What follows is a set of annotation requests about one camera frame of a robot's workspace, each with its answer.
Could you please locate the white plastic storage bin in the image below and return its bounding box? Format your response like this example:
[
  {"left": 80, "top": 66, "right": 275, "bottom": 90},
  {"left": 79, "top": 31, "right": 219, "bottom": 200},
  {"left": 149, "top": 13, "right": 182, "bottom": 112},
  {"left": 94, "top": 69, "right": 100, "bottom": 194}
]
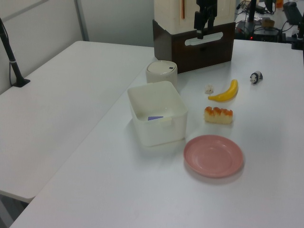
[{"left": 126, "top": 80, "right": 189, "bottom": 147}]

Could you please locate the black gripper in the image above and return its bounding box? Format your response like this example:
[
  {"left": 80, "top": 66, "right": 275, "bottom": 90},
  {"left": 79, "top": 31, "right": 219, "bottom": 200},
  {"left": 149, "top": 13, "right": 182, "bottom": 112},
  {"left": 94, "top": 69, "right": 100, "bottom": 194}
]
[{"left": 193, "top": 0, "right": 219, "bottom": 40}]

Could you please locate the glazed bread loaf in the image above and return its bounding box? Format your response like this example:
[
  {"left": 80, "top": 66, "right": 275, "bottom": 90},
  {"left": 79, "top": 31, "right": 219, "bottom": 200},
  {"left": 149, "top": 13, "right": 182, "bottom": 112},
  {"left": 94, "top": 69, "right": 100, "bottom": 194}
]
[{"left": 204, "top": 106, "right": 234, "bottom": 125}]

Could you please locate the panda figurine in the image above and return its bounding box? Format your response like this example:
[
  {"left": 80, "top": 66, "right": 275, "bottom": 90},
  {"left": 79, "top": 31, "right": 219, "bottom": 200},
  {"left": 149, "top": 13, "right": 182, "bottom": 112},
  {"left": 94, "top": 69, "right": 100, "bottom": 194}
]
[{"left": 249, "top": 70, "right": 264, "bottom": 86}]

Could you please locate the dark brown drawer cabinet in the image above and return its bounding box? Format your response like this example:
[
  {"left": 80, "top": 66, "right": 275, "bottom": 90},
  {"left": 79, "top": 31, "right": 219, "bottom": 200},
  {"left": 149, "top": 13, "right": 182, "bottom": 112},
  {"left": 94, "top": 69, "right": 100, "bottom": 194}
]
[{"left": 152, "top": 19, "right": 236, "bottom": 75}]

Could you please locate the beige lidded trash can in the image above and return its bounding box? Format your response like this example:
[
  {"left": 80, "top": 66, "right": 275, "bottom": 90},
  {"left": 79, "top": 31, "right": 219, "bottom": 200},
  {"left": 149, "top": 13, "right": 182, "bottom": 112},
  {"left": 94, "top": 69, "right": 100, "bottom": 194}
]
[{"left": 145, "top": 60, "right": 179, "bottom": 90}]

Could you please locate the black monitor stand pole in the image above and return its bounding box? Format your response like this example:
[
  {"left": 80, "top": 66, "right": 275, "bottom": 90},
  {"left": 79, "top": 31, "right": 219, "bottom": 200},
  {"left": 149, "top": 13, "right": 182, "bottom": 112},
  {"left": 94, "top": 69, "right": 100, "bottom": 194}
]
[{"left": 247, "top": 0, "right": 257, "bottom": 23}]

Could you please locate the black camera stand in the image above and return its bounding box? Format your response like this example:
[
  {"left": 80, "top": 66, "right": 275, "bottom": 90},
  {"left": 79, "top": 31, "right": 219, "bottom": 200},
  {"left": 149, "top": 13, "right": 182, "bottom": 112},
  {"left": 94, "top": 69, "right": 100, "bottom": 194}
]
[
  {"left": 0, "top": 17, "right": 31, "bottom": 89},
  {"left": 290, "top": 14, "right": 304, "bottom": 51}
]

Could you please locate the pink round plate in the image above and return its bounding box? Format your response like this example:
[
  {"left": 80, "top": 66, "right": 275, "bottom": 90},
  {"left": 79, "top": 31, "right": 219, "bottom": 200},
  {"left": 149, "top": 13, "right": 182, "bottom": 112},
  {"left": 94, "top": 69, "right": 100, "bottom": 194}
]
[{"left": 183, "top": 134, "right": 245, "bottom": 179}]

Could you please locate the brown cardboard box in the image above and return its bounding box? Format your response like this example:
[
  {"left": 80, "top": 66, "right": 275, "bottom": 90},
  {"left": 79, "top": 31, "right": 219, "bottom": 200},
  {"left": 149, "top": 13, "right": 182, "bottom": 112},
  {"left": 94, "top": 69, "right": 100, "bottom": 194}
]
[{"left": 260, "top": 18, "right": 276, "bottom": 28}]

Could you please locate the yellow toy banana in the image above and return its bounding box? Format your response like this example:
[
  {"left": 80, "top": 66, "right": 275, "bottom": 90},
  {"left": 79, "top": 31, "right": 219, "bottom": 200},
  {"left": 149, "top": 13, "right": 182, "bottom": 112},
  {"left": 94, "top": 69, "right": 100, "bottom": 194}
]
[{"left": 208, "top": 79, "right": 239, "bottom": 103}]

